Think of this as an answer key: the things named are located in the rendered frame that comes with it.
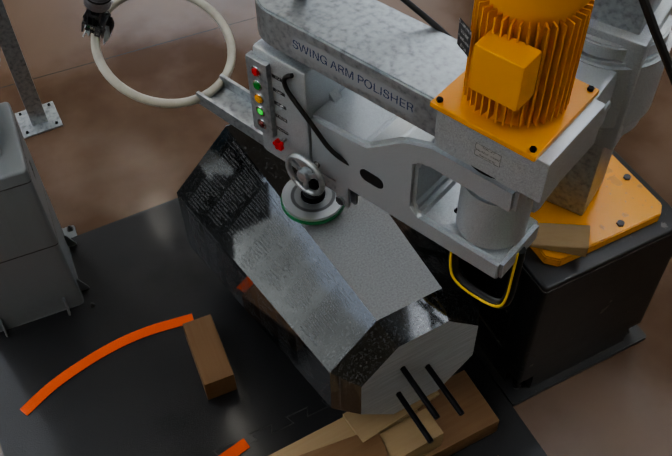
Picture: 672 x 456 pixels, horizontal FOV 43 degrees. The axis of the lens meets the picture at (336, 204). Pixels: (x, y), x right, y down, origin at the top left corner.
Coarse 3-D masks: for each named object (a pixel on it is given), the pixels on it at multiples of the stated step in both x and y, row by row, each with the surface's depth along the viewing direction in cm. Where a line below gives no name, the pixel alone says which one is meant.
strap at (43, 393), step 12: (156, 324) 359; (168, 324) 359; (180, 324) 359; (132, 336) 355; (144, 336) 355; (108, 348) 352; (84, 360) 349; (96, 360) 348; (72, 372) 345; (48, 384) 342; (60, 384) 342; (36, 396) 339; (24, 408) 335; (240, 444) 324
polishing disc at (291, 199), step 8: (288, 184) 293; (288, 192) 291; (296, 192) 291; (328, 192) 291; (288, 200) 289; (296, 200) 289; (328, 200) 288; (288, 208) 287; (296, 208) 286; (304, 208) 286; (312, 208) 286; (320, 208) 286; (328, 208) 286; (336, 208) 286; (296, 216) 284; (304, 216) 284; (312, 216) 284; (320, 216) 284; (328, 216) 284
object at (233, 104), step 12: (228, 84) 293; (204, 96) 287; (216, 96) 293; (228, 96) 293; (240, 96) 292; (216, 108) 285; (228, 108) 289; (240, 108) 289; (228, 120) 285; (240, 120) 280; (252, 120) 286; (252, 132) 279; (324, 180) 267
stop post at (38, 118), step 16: (0, 0) 383; (0, 16) 388; (0, 32) 393; (16, 48) 403; (16, 64) 409; (16, 80) 415; (32, 80) 419; (32, 96) 425; (32, 112) 432; (48, 112) 444; (32, 128) 437; (48, 128) 436
